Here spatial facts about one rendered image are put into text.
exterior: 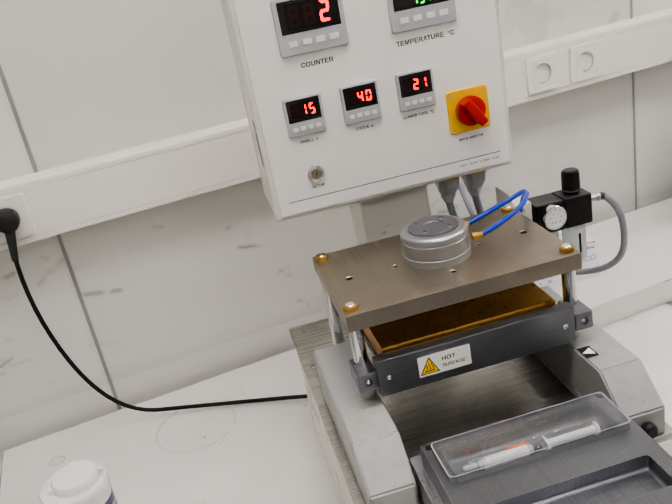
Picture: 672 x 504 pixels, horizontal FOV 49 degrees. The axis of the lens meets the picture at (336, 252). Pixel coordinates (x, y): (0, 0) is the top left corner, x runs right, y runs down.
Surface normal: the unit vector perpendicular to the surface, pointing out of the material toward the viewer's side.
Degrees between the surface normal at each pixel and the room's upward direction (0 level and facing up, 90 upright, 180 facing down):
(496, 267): 0
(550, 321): 90
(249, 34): 90
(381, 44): 90
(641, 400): 40
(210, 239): 90
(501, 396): 0
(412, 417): 0
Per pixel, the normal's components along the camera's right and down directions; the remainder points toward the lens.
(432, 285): -0.18, -0.91
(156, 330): 0.35, 0.30
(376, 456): 0.01, -0.47
